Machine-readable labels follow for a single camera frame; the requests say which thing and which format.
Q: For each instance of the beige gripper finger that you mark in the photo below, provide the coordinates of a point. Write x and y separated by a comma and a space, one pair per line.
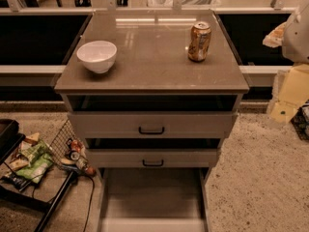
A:
275, 37

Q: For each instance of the orange soda can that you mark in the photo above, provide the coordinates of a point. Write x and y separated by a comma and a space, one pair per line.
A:
200, 41

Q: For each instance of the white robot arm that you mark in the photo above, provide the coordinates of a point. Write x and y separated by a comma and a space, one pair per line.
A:
292, 35

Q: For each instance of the grey drawer cabinet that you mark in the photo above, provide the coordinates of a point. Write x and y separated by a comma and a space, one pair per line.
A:
152, 73

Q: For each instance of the open bottom drawer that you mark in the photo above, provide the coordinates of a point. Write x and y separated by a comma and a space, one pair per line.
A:
153, 200

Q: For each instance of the red soda can in basket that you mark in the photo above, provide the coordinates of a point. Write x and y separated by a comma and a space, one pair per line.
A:
76, 146

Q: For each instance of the white ceramic bowl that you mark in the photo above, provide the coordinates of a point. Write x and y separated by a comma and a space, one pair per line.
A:
97, 56

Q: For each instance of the green snack bag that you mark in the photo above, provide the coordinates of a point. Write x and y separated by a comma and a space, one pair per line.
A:
39, 160

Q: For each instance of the dark snack bag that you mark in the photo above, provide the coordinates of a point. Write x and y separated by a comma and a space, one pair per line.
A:
19, 182

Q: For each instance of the wire basket right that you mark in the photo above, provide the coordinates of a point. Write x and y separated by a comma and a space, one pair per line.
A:
301, 122

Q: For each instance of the top drawer with black handle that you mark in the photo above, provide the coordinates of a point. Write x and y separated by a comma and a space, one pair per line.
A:
152, 124

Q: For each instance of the drawer with black handle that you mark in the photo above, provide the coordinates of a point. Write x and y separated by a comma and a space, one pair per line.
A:
152, 124
155, 158

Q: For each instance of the middle drawer with black handle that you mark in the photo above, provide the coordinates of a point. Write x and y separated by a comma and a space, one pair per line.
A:
155, 158

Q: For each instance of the wire mesh basket left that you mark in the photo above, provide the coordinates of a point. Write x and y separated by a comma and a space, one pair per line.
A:
63, 157

